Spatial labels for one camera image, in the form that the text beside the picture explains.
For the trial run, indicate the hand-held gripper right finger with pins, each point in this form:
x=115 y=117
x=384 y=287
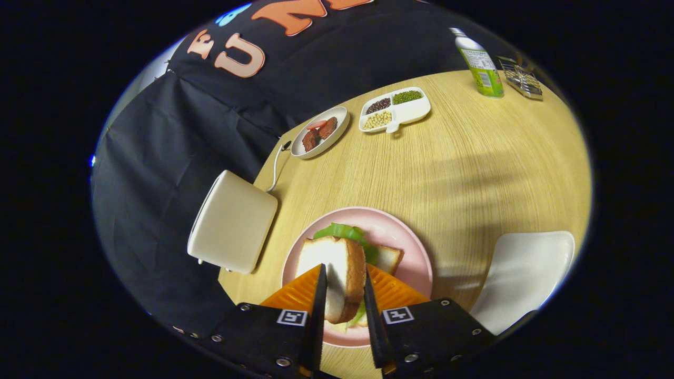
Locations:
x=376 y=326

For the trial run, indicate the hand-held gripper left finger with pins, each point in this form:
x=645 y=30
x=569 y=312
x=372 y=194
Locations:
x=316 y=316

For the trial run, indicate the toasted bread slice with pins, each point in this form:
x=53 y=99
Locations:
x=339 y=273

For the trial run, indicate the green lettuce leaf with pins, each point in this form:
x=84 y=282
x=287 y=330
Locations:
x=342 y=230

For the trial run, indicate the bread slice with crust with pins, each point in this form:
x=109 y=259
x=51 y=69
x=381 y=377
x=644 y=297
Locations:
x=388 y=258

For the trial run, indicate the pink round plate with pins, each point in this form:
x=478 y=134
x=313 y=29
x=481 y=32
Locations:
x=400 y=231

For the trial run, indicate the white toaster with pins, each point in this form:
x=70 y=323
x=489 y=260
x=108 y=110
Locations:
x=231 y=221

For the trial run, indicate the square white plate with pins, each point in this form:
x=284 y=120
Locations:
x=526 y=273

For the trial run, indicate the brown meat piece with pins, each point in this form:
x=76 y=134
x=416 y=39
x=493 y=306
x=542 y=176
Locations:
x=310 y=140
x=327 y=128

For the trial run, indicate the round white plate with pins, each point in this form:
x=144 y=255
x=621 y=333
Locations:
x=337 y=139

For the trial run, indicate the pink sausage slice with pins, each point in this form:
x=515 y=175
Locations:
x=316 y=125

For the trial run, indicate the yellow soybeans portion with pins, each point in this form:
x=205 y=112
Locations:
x=377 y=120

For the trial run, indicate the white divided dish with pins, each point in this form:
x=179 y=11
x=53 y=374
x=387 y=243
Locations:
x=413 y=113

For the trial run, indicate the dark red beans portion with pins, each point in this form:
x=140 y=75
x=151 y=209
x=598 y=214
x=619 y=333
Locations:
x=378 y=106

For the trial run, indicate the black backdrop cloth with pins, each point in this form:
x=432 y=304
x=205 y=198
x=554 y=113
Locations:
x=184 y=131

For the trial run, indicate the green beans portion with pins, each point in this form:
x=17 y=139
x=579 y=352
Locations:
x=407 y=97

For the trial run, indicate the green label metal bottle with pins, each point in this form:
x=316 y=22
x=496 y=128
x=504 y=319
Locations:
x=484 y=73

